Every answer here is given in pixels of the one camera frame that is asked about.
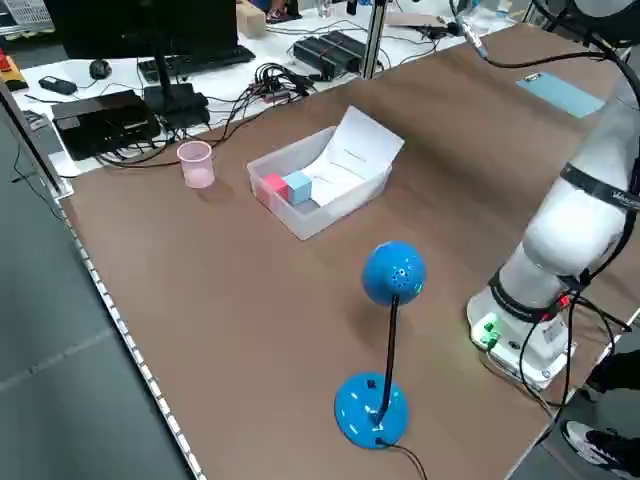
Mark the light blue A4 clipboard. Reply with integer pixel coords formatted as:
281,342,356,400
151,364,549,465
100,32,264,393
516,71,606,120

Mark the brown clipboard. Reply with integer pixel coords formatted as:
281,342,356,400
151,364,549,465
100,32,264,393
387,12,461,30

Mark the black flat docking box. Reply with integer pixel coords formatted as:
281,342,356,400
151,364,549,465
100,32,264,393
51,89,162,162

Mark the clear plastic bin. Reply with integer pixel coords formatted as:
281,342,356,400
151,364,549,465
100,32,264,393
246,124,406,241

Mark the blue foam block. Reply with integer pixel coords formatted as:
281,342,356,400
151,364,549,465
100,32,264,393
282,170,314,205

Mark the red foam block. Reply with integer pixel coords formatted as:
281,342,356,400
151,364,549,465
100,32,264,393
263,173,290,202

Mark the blue desk lamp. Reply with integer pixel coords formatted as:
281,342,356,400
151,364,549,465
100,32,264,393
333,240,428,449

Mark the pink plastic cup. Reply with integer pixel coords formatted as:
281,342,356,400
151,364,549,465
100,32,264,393
177,141,216,190

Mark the black power supply unit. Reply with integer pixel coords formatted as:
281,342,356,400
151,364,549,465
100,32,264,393
292,37,347,81
319,30,370,72

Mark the black keyboard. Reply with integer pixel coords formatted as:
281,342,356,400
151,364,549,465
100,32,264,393
137,46,257,85

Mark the cardboard box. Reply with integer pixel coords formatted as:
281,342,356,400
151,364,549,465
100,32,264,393
236,1,267,40

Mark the black computer monitor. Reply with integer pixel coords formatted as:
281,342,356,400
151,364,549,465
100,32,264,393
44,0,237,126

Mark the small black handheld device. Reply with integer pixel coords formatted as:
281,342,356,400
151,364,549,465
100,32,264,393
38,74,79,96

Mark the person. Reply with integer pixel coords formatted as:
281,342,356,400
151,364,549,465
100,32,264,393
562,348,640,480

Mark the black cable bundle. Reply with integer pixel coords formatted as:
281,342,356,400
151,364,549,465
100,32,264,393
219,62,326,146

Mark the aluminium frame post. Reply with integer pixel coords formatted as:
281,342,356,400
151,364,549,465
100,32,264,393
361,0,390,80

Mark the black lamp cable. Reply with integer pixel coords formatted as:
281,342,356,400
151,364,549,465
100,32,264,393
374,437,430,480

